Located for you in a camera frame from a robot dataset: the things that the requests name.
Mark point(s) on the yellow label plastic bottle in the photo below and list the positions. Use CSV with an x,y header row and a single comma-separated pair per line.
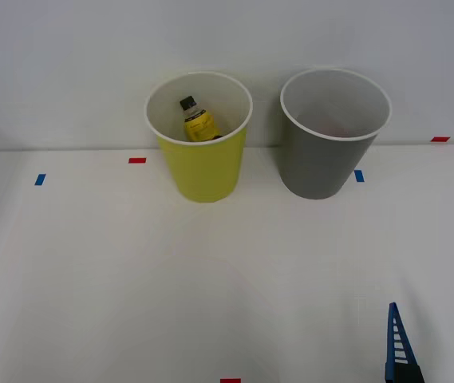
x,y
199,125

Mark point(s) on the yellow-green plastic waste bin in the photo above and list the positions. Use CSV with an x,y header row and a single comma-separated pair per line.
x,y
206,171

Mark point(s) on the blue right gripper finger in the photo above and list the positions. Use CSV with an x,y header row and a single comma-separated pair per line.
x,y
404,369

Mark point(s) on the grey plastic waste bin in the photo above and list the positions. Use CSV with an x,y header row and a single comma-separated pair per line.
x,y
318,167

